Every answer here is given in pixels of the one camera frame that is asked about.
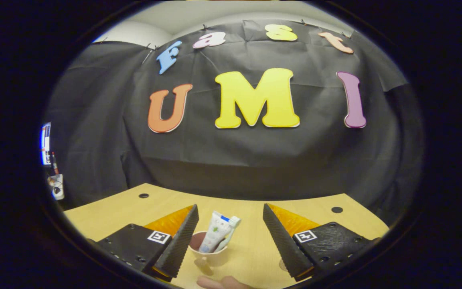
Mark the wooden desktop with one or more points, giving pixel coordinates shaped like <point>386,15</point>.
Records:
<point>251,241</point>

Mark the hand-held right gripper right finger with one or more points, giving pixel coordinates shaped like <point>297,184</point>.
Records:
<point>283,245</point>

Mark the black backdrop cloth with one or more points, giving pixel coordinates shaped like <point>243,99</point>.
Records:
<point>235,160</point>

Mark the beige cup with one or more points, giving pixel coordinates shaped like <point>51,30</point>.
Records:
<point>211,259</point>

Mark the white toothpaste tube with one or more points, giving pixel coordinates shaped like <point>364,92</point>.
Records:
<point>214,233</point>

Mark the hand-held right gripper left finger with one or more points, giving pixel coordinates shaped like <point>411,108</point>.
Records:
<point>181,247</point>

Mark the blue white sign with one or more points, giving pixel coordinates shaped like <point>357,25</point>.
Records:
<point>45,142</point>

